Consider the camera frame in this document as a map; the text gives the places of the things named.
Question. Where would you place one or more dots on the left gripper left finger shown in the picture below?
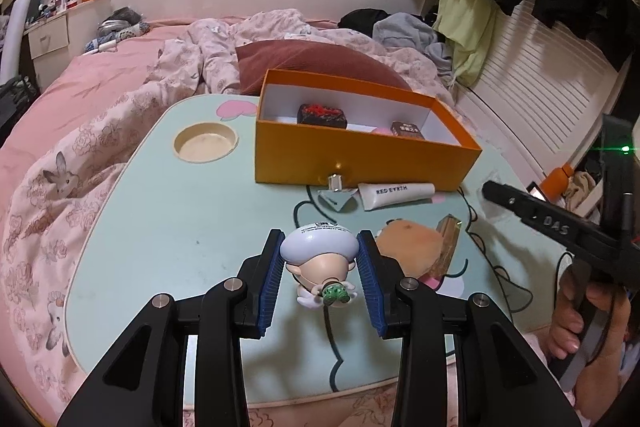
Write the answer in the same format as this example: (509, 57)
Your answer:
(140, 379)

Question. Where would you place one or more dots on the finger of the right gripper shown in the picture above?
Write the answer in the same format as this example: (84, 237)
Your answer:
(577, 235)

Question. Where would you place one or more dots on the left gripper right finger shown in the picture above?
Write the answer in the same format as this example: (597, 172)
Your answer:
(500, 379)

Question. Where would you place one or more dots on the amber perfume bottle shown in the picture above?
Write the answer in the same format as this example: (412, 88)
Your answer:
(449, 228)

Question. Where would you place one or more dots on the brown plush toy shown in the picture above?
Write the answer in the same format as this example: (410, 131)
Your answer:
(415, 247)

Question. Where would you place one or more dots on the brown small carton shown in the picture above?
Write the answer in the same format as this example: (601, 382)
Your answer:
(406, 130)

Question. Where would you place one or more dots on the white cosmetic tube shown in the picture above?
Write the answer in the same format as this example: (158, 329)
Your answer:
(376, 196)

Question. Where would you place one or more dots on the white haired doll figure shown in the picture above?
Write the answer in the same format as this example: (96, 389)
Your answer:
(319, 257)

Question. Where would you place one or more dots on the silver perfume bottle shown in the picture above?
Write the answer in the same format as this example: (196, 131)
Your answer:
(335, 195)

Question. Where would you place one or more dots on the orange cardboard box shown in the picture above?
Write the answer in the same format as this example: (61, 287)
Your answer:
(299, 154)

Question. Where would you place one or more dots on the black rectangular pouch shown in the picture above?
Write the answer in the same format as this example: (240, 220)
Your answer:
(321, 116)

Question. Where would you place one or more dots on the pink jelly toy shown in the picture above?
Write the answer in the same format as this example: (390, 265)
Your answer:
(382, 131)

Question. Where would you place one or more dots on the person right hand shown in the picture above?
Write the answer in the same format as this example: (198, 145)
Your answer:
(600, 382)

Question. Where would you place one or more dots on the orange water bottle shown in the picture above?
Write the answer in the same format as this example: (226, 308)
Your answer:
(554, 185)

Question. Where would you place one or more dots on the smartphone with lit screen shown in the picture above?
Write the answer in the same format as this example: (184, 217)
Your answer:
(534, 190)

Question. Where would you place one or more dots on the pink floral duvet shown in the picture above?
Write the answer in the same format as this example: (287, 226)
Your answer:
(68, 150)

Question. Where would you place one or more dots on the mint green lap table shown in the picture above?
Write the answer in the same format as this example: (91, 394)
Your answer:
(186, 211)

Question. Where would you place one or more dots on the light green hanging cloth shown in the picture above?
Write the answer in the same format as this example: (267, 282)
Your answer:
(468, 26)

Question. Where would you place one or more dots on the grey blue clothes pile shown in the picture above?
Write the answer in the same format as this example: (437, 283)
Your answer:
(403, 30)

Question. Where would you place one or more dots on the black clothes on bed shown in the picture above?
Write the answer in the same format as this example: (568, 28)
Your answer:
(362, 20)

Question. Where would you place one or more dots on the white bedside drawer cabinet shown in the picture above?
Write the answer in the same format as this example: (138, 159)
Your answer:
(48, 37)

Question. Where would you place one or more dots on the striped clothes pile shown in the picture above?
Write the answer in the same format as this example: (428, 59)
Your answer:
(122, 24)

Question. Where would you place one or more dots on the maroon corduroy pillow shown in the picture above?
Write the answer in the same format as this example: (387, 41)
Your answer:
(256, 58)

